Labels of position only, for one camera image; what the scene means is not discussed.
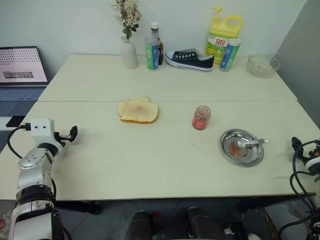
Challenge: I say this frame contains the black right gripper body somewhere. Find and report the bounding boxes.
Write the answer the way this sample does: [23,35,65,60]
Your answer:
[298,141,320,163]

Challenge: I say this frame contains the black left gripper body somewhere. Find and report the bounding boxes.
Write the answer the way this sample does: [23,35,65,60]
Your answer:
[53,131,68,148]

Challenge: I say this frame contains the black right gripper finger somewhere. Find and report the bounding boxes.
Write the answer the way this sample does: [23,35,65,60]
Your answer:
[291,136,303,156]

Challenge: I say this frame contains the plain bread slice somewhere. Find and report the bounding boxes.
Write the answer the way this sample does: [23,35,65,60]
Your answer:
[117,96,152,118]

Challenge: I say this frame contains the toast slices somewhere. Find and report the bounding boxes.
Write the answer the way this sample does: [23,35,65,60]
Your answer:
[120,99,160,124]

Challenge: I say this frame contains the glass jam jar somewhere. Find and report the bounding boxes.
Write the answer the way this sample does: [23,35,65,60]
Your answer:
[191,105,212,131]

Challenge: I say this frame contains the metal spoon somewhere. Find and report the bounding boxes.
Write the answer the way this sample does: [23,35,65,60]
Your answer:
[236,138,270,149]

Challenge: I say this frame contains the round metal plate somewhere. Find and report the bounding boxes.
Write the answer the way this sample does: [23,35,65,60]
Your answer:
[219,128,265,168]

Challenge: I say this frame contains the open laptop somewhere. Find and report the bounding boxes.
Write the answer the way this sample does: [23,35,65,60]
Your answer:
[0,45,49,117]

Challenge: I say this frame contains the clear glass bowl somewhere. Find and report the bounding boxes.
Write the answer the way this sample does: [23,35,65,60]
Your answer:
[246,52,280,79]

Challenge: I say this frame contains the white ceramic vase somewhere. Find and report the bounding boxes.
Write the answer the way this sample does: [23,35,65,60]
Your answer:
[120,36,139,70]

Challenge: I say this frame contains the blue green cylinder tube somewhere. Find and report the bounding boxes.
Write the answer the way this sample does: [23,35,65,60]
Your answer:
[219,37,241,73]
[144,36,160,73]

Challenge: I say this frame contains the dark rounded shape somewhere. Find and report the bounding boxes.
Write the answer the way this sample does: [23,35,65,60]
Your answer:
[186,206,227,240]
[124,210,154,240]

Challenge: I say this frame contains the dark sauce bottle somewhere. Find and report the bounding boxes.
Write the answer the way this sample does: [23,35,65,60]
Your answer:
[150,21,165,66]

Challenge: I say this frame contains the dried flower bunch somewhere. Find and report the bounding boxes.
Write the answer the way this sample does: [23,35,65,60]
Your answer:
[109,0,142,40]

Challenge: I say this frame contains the yellow detergent pump bottle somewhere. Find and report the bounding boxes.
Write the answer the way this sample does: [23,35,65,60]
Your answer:
[205,6,244,66]

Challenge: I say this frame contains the black white canvas shoe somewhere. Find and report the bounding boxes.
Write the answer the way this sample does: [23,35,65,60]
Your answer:
[164,48,215,73]

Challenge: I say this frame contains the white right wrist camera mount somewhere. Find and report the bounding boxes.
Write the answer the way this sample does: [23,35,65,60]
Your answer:
[305,149,320,176]

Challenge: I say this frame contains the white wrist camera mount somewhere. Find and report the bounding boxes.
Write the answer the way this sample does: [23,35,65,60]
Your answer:
[23,118,63,150]
[305,149,320,176]

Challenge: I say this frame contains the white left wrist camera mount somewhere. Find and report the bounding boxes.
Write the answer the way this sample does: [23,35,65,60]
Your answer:
[23,118,63,150]

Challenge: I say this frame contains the right robot arm with cables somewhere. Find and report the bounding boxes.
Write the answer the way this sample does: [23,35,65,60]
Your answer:
[276,139,320,237]

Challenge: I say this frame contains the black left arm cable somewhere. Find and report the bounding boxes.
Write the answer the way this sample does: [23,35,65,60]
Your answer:
[6,123,32,160]

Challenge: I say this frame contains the black table frame bar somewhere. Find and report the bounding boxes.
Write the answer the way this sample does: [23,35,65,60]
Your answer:
[235,193,316,211]
[53,199,103,215]

